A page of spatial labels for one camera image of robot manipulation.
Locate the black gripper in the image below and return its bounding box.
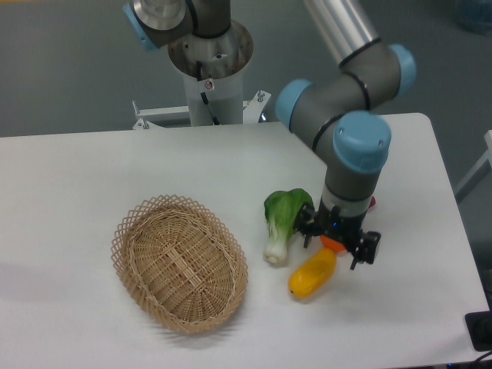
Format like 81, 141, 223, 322
294, 203, 381, 270

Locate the yellow mango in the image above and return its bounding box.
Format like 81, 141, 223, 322
288, 248, 337, 299

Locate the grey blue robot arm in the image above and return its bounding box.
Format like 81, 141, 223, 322
123, 1, 417, 264

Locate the orange tangerine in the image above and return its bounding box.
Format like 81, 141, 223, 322
319, 235, 347, 254

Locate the green bok choy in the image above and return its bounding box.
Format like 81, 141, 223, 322
263, 188, 313, 264

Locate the woven wicker basket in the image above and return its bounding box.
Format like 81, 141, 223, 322
111, 194, 248, 334

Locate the black device at table edge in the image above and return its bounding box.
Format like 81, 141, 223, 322
464, 311, 491, 352

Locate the white frame at right edge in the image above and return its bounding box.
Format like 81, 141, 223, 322
454, 130, 491, 204

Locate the black cable on pedestal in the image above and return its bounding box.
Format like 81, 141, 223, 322
195, 60, 221, 126

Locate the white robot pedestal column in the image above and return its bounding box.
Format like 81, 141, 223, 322
168, 21, 254, 125

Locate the white metal base frame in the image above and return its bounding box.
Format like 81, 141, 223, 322
131, 89, 272, 130

